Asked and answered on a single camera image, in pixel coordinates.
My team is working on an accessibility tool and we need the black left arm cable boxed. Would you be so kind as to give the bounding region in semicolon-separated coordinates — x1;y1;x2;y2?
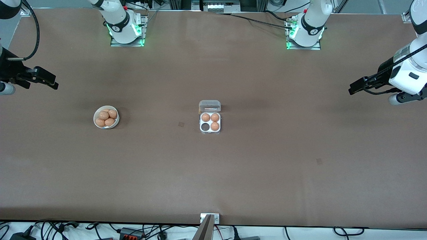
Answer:
363;43;427;96

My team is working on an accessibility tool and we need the clear plastic egg box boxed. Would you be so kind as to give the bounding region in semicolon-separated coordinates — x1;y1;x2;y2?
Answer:
199;100;222;135

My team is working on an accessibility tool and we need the black looped cable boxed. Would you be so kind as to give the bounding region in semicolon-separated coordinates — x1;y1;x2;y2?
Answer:
334;226;365;236

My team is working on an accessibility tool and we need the grey camera post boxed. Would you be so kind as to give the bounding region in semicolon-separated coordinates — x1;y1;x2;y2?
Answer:
193;214;214;240

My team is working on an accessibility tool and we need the black cable across table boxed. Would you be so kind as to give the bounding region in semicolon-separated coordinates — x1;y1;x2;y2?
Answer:
217;12;296;30

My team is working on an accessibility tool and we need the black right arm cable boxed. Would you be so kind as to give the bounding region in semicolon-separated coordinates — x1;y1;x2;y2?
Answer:
6;0;40;61

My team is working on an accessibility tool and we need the black box with orange connectors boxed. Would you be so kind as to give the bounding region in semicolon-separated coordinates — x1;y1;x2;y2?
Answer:
119;227;146;240

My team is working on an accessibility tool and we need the black tangled cable bundle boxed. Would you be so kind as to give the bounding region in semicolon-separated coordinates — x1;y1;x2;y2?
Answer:
33;219;79;234

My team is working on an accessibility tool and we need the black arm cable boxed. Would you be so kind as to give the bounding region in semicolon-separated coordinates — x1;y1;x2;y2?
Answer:
363;43;427;96
6;0;40;61

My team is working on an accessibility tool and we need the silver camera mount bracket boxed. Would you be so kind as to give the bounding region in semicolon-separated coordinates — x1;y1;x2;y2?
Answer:
200;213;220;224

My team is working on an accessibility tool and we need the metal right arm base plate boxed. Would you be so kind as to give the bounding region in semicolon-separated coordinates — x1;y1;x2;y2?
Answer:
110;13;148;47

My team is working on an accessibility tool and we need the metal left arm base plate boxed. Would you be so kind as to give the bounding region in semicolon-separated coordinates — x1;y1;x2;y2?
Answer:
286;15;322;51

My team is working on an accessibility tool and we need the white round bowl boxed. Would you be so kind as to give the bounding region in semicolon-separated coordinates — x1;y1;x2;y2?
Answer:
93;106;120;129

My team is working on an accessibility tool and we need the grey power strip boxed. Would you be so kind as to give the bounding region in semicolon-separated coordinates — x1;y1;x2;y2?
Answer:
192;0;241;13

